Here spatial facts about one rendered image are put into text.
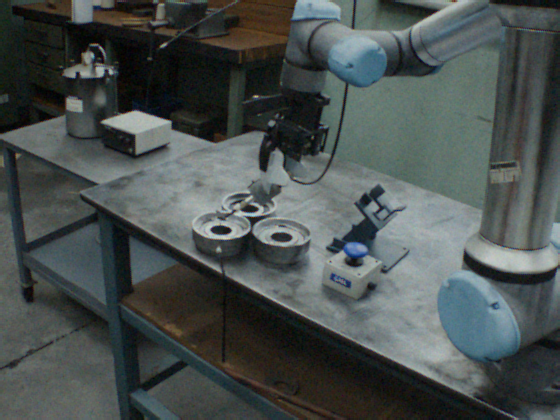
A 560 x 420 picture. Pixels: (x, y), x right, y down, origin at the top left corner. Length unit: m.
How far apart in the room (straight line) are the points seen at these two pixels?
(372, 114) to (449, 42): 1.94
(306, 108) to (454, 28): 0.29
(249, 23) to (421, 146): 1.04
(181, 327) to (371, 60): 0.72
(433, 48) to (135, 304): 0.86
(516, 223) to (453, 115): 1.98
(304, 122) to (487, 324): 0.50
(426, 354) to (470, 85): 1.80
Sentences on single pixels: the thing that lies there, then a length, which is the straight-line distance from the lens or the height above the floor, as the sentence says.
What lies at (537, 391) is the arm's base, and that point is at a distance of 0.86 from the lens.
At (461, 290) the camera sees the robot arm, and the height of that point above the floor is 1.00.
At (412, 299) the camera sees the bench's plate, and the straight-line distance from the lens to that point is 1.01.
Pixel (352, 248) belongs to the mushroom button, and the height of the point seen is 0.87.
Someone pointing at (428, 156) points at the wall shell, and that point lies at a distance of 2.71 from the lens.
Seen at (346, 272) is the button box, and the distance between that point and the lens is 0.97.
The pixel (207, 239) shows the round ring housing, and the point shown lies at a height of 0.84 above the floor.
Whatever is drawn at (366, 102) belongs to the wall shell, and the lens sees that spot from 2.81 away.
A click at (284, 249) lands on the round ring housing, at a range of 1.03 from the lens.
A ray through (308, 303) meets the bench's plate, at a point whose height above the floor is 0.80.
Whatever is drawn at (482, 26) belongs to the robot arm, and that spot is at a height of 1.26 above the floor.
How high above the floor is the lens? 1.35
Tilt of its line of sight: 26 degrees down
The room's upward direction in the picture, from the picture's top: 5 degrees clockwise
